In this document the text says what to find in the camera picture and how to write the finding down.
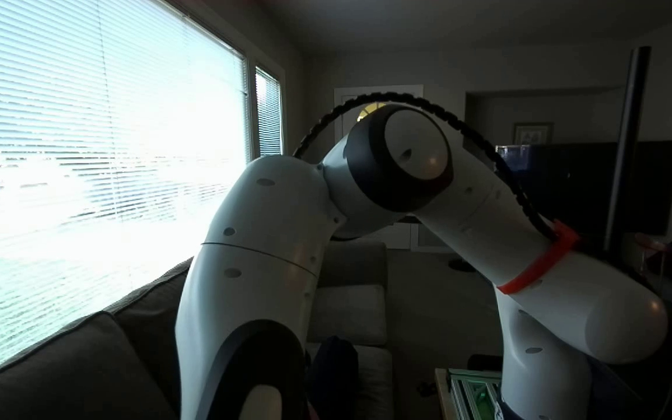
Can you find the white window blinds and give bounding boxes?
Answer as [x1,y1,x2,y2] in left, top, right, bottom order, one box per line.
[0,0,282,368]

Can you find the grey fabric sofa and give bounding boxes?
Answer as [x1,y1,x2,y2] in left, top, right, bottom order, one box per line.
[0,242,395,420]

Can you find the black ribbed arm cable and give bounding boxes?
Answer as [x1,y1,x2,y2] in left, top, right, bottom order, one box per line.
[292,91,565,241]

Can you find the navy blue throw pillow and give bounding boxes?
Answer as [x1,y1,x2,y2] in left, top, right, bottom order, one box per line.
[309,337,359,420]

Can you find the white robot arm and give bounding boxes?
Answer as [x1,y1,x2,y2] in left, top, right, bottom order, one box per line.
[176,106,667,420]

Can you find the dark television cabinet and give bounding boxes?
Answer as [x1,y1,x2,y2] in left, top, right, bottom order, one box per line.
[495,141,672,247]

